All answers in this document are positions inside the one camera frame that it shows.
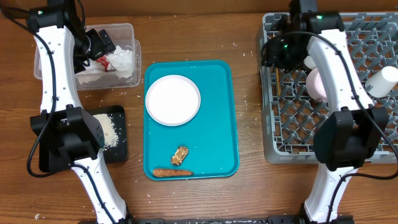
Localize red snack wrapper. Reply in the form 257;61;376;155
96;55;113;72

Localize pale green bowl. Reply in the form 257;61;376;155
303;55;317;70

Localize silver foil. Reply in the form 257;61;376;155
106;45;133;78

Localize white napkin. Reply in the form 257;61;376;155
76;68;105;85

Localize large white plate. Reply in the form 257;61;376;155
145;75;201;126

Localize white cup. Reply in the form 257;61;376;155
365;66;398;98

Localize golden fried food piece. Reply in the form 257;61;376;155
170;146;189;166

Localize brown fried stick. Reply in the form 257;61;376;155
152;169;193;178

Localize wooden chopstick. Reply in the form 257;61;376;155
275;68;280;97

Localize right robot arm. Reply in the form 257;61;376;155
261;0;389;223

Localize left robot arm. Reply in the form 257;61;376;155
26;1;134;223

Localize grey dishwasher rack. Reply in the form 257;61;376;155
259;12;397;164

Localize clear plastic bin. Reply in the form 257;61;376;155
37;23;141;93

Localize pile of white rice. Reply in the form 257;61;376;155
94;114;119;151

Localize black tray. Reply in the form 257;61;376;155
39;105;129;173

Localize teal serving tray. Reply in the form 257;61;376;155
143;60;239;180

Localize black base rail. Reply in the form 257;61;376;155
77;215;355;224

